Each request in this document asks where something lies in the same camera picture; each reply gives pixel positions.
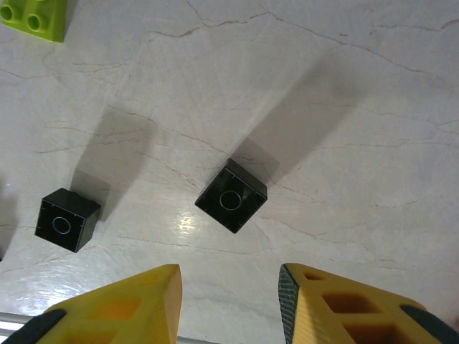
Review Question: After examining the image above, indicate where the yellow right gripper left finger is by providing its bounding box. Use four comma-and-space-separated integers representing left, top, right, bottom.
6, 264, 184, 344

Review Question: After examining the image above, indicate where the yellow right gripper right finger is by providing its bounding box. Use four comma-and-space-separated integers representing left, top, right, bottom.
278, 262, 459, 344

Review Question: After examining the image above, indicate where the black square lego brick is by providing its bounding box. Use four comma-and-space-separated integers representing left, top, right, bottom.
34, 187, 101, 254
194, 158, 270, 235

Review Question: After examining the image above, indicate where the lime green lego brick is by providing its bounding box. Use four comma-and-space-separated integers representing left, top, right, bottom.
0, 0, 69, 44

